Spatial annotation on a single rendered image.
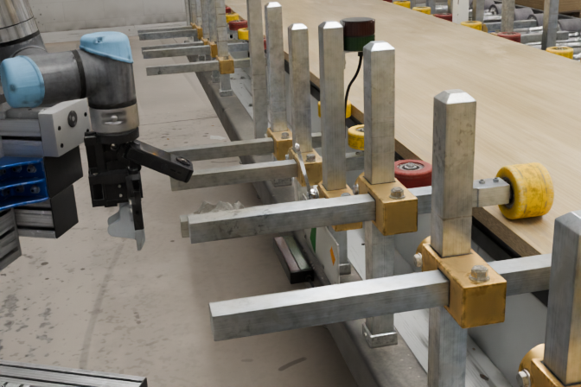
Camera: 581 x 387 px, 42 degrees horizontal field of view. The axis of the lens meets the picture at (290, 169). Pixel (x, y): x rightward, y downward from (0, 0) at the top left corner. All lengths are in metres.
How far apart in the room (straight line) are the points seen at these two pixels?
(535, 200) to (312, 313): 0.45
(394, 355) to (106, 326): 1.70
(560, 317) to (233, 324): 0.33
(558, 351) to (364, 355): 0.56
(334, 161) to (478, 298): 0.57
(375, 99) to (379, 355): 0.40
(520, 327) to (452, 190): 0.43
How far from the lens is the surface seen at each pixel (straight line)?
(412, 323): 1.43
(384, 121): 1.06
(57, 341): 2.72
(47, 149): 1.56
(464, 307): 0.82
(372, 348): 1.20
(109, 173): 1.23
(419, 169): 1.34
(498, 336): 1.30
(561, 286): 0.65
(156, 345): 2.60
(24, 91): 1.16
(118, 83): 1.18
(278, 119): 1.81
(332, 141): 1.32
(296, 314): 0.80
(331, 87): 1.29
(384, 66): 1.04
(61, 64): 1.17
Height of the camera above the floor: 1.35
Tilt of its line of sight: 19 degrees down
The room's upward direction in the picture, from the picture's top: 3 degrees counter-clockwise
